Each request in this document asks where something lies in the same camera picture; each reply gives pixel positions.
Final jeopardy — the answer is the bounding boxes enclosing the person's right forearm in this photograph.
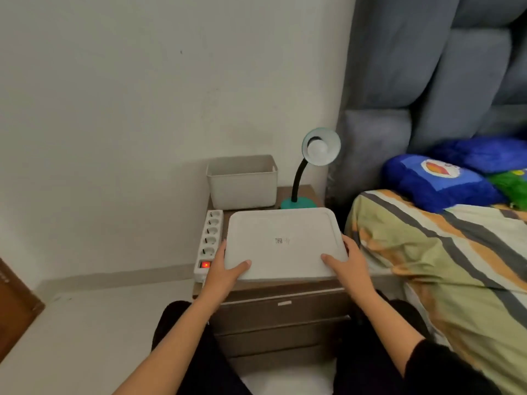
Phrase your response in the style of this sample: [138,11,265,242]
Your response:
[353,286,437,377]

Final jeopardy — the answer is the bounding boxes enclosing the brown wooden door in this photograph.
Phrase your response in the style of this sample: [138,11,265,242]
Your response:
[0,259,45,362]

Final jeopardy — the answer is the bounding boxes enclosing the blue pillow with round print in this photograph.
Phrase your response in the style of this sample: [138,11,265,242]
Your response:
[382,154,507,214]

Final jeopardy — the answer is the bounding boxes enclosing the person's right hand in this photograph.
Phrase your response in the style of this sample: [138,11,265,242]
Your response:
[321,235,373,296]

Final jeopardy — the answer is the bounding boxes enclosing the white power strip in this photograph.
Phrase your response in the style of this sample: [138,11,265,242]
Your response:
[194,210,224,283]

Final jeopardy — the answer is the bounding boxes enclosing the person's left hand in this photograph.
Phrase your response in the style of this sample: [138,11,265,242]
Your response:
[200,239,252,301]

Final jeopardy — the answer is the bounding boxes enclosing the white open storage bin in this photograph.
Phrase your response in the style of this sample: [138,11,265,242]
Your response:
[206,155,278,211]

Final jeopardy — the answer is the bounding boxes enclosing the green pillow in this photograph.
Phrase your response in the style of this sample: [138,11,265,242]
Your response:
[487,169,527,211]

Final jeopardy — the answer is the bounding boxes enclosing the striped green orange blanket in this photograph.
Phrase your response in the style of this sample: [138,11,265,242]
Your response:
[345,190,527,395]

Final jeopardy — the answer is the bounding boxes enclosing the grey padded headboard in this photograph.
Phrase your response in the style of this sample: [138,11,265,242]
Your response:
[327,0,527,210]

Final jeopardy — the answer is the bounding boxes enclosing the brown bedside drawer cabinet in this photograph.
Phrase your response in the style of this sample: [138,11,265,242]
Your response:
[192,185,355,360]

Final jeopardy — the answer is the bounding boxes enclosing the person's left forearm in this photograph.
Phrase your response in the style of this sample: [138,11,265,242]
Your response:
[112,293,225,395]

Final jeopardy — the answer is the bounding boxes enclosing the person's black trousers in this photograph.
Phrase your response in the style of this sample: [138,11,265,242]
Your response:
[152,290,501,395]

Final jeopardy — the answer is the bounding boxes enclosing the white plastic lid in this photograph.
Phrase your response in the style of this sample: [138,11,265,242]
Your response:
[224,207,349,283]

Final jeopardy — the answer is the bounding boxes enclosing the plain blue pillow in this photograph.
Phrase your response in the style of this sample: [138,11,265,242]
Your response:
[430,137,527,175]

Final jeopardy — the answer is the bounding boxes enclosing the teal gooseneck desk lamp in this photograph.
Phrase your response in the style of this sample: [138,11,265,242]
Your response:
[280,128,341,210]

